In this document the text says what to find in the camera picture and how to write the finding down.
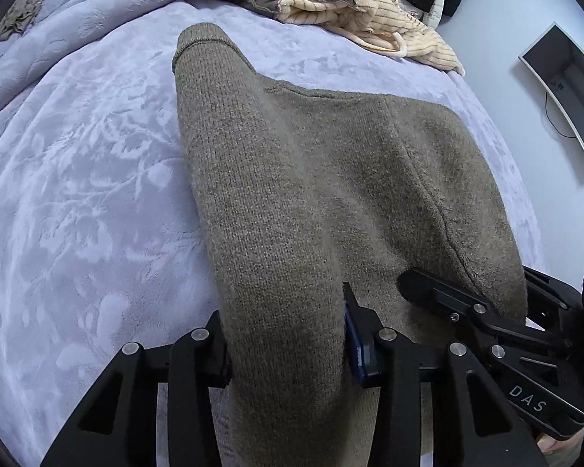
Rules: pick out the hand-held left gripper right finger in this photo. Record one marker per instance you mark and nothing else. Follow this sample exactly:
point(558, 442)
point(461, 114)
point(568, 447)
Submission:
point(357, 345)

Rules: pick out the lavender embossed blanket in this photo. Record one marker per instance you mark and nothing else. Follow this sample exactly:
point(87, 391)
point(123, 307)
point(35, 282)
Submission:
point(87, 194)

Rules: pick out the olive brown knitted sweater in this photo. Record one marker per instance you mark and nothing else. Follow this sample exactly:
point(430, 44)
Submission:
point(311, 194)

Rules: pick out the small crumpled brown cloth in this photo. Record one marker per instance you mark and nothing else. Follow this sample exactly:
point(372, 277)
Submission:
point(17, 17)

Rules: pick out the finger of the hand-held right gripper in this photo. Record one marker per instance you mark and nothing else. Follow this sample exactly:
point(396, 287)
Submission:
point(555, 292)
point(443, 296)

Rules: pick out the white curved monitor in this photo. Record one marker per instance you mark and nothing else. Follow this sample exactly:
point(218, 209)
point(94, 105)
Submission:
point(569, 87)

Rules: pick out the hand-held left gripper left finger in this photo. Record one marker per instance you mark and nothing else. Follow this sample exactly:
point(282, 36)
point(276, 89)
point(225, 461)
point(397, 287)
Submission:
point(214, 350)

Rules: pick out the cream striped fleece garment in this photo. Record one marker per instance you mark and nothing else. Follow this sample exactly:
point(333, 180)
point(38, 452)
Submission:
point(384, 24)

